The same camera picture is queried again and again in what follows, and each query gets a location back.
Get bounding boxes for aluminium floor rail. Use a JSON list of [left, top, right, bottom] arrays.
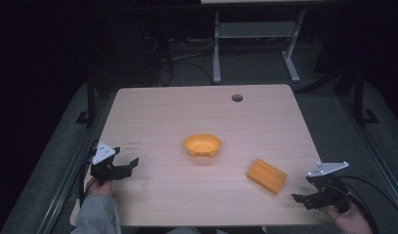
[[36, 97, 112, 234], [338, 97, 398, 219]]

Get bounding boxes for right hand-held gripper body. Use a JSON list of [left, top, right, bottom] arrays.
[[305, 161, 351, 215]]

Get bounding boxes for orange rectangular block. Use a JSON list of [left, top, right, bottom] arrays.
[[246, 158, 289, 196]]

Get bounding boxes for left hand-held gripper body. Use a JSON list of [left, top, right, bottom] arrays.
[[90, 141, 124, 186]]

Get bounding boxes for orange plastic bowl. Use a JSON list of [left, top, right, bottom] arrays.
[[182, 133, 222, 159]]

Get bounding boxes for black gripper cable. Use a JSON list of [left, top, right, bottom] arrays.
[[77, 148, 100, 209], [336, 175, 398, 213], [341, 181, 380, 234]]

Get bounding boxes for person's left hand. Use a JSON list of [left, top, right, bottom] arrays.
[[86, 179, 114, 198]]

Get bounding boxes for white metal desk frame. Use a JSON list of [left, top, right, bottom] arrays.
[[212, 9, 306, 85]]

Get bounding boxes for black metal stand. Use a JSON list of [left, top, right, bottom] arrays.
[[75, 77, 101, 127], [349, 68, 380, 127]]

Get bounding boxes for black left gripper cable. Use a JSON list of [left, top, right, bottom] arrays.
[[77, 148, 100, 209]]

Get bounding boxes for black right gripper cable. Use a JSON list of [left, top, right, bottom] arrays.
[[336, 175, 398, 213], [341, 181, 380, 234]]

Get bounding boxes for person's right hand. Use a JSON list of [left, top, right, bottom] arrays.
[[320, 202, 375, 234]]

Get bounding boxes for black floor cables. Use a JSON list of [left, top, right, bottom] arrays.
[[144, 33, 218, 88]]

